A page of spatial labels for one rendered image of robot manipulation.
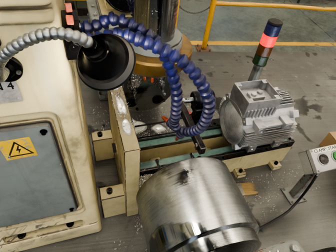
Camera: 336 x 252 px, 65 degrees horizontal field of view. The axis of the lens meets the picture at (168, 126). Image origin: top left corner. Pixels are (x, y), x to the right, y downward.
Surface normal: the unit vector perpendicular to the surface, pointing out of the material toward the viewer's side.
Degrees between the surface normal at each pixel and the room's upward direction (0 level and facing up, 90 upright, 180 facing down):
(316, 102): 0
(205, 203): 5
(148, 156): 90
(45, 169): 90
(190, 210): 21
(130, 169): 90
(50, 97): 90
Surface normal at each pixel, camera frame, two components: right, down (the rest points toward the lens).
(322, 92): 0.10, -0.69
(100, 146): 0.29, 0.71
